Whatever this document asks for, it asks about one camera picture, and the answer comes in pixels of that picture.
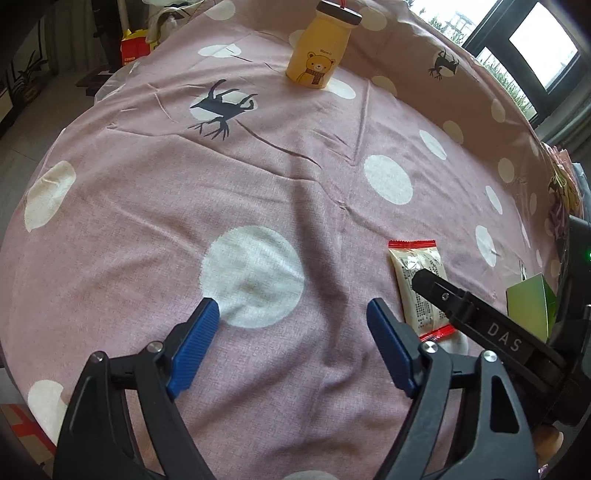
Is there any person's right hand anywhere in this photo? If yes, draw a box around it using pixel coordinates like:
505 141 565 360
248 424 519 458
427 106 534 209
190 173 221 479
531 422 566 467

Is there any yellow bear print bottle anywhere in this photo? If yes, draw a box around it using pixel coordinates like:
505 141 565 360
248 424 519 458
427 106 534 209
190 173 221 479
285 0 363 89

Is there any pink dotted bedsheet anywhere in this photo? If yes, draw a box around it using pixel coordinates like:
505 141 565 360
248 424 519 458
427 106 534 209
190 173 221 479
0 0 573 480

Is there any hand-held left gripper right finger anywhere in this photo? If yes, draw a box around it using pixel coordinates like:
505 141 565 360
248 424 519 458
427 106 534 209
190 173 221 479
366 298 541 480

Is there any green cardboard box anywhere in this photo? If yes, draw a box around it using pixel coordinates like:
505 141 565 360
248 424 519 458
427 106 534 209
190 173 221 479
505 272 561 342

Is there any folded colourful clothes stack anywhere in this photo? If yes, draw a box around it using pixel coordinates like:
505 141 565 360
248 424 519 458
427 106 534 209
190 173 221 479
538 143 585 232

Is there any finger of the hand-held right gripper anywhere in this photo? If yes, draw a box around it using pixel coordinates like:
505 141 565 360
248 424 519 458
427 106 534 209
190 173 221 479
411 269 568 402

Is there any white plastic bag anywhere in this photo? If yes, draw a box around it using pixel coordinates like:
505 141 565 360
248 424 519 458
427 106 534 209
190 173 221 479
143 0 218 47

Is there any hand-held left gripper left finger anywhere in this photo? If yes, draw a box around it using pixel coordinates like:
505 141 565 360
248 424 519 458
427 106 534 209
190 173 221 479
52 298 221 480

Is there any red yellow box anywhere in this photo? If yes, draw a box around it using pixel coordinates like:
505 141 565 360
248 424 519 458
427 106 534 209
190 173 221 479
120 28 155 65

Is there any red floor mat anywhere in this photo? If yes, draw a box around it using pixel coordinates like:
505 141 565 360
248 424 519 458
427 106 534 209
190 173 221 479
0 401 58 467

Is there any potted plant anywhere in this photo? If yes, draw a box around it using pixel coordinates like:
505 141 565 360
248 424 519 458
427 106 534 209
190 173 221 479
9 48 54 104

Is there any dark framed window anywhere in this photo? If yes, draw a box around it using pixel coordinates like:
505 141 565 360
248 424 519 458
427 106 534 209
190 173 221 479
411 0 591 139

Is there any white red-edged snack packet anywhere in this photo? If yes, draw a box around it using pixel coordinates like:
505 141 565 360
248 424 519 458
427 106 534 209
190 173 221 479
387 239 458 342

